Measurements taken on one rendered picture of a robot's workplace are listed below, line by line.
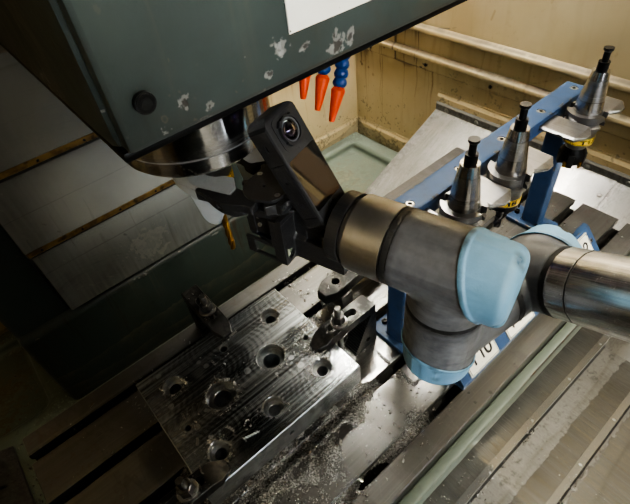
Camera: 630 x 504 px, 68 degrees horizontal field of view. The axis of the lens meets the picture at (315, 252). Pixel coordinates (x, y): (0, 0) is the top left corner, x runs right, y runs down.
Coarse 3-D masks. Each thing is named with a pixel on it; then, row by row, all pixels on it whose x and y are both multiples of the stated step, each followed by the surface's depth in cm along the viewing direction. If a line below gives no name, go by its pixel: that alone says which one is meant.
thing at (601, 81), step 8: (592, 72) 73; (600, 72) 72; (608, 72) 72; (592, 80) 73; (600, 80) 73; (608, 80) 73; (584, 88) 75; (592, 88) 74; (600, 88) 73; (584, 96) 75; (592, 96) 74; (600, 96) 74; (576, 104) 77; (584, 104) 76; (592, 104) 75; (600, 104) 75; (576, 112) 77; (584, 112) 76; (592, 112) 76; (600, 112) 76
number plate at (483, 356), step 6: (492, 342) 82; (486, 348) 81; (492, 348) 81; (480, 354) 80; (486, 354) 81; (492, 354) 81; (480, 360) 80; (486, 360) 81; (474, 366) 79; (480, 366) 80; (468, 372) 79; (474, 372) 79
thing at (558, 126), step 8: (552, 120) 78; (560, 120) 78; (568, 120) 77; (544, 128) 77; (552, 128) 76; (560, 128) 76; (568, 128) 76; (576, 128) 76; (584, 128) 75; (560, 136) 75; (568, 136) 74; (576, 136) 74; (584, 136) 74
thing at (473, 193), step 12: (468, 168) 59; (480, 168) 59; (456, 180) 61; (468, 180) 60; (480, 180) 61; (456, 192) 62; (468, 192) 61; (480, 192) 62; (456, 204) 62; (468, 204) 62; (480, 204) 63
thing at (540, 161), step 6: (528, 150) 73; (534, 150) 73; (528, 156) 72; (534, 156) 72; (540, 156) 71; (546, 156) 71; (552, 156) 71; (534, 162) 70; (540, 162) 70; (546, 162) 70; (552, 162) 70; (534, 168) 69; (540, 168) 69; (546, 168) 69
